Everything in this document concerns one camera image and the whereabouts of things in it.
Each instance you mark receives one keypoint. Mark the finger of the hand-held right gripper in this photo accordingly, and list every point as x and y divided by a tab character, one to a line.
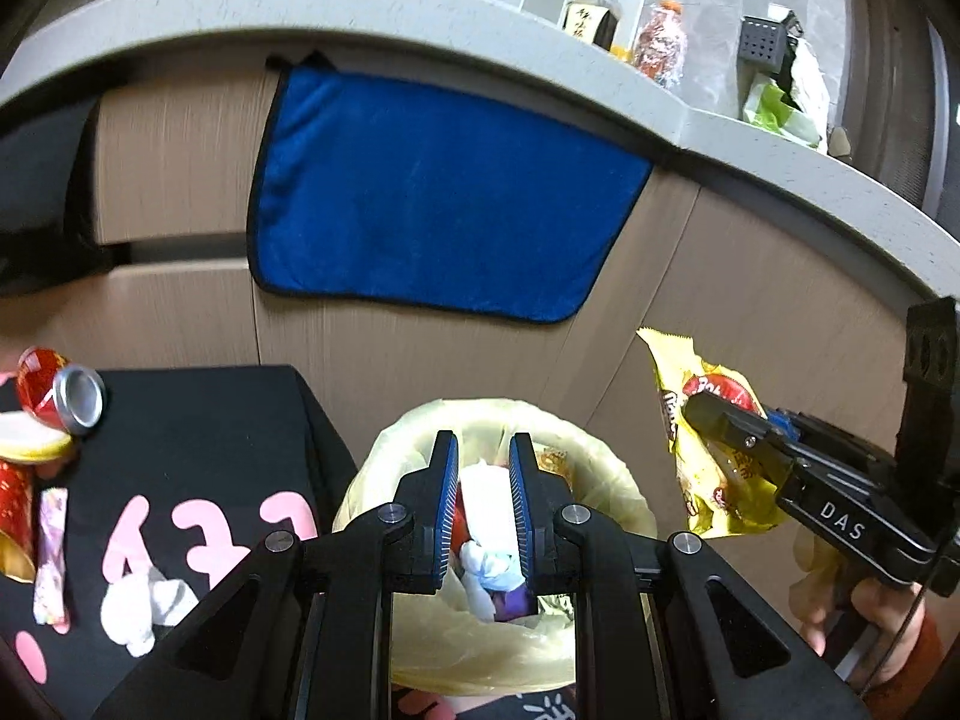
731	424
784	421

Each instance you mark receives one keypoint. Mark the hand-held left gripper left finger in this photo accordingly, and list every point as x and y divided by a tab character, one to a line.
446	510

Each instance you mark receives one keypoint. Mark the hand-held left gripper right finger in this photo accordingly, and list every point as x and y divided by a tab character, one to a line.
521	510

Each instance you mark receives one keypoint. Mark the red plastic bag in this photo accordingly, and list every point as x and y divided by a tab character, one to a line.
461	529

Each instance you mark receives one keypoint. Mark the white tissue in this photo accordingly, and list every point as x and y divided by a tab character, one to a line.
484	495
142	607

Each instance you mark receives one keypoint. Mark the yellow snack packet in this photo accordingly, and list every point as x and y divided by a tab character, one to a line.
671	390

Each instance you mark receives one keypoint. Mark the purple sponge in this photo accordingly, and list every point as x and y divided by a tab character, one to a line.
514	605

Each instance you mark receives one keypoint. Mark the yellow-bagged trash bin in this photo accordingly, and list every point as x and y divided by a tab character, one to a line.
622	487

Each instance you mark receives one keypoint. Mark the pink striped wrapper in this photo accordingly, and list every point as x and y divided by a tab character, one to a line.
51	555

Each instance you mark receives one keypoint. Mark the red drink can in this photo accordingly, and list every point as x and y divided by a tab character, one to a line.
45	386

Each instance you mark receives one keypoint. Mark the yellow white scouring pad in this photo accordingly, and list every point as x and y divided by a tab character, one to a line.
30	444

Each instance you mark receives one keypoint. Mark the red patterned packet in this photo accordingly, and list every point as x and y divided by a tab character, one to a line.
15	502

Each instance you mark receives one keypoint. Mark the person's right hand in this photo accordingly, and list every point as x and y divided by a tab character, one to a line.
885	615

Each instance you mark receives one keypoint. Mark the black pink printed tablecloth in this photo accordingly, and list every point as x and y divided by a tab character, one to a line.
187	450

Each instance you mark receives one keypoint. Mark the blue towel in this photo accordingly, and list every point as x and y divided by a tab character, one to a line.
450	195

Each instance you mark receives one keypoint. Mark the green white plastic bag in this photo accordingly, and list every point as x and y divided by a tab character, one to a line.
772	106

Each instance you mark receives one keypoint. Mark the grey utensil holder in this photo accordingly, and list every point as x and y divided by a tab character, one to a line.
761	45

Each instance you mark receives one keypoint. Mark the orange cap bottle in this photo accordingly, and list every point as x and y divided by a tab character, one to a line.
660	45

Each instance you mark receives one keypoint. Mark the dark sauce bottle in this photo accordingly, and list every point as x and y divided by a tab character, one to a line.
589	19

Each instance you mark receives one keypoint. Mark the wooden kitchen cabinet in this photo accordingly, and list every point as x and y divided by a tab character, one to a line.
187	165

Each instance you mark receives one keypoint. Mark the grey kitchen countertop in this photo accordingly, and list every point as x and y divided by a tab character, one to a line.
375	7

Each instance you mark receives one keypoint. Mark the black cloth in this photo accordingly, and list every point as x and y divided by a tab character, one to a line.
37	187

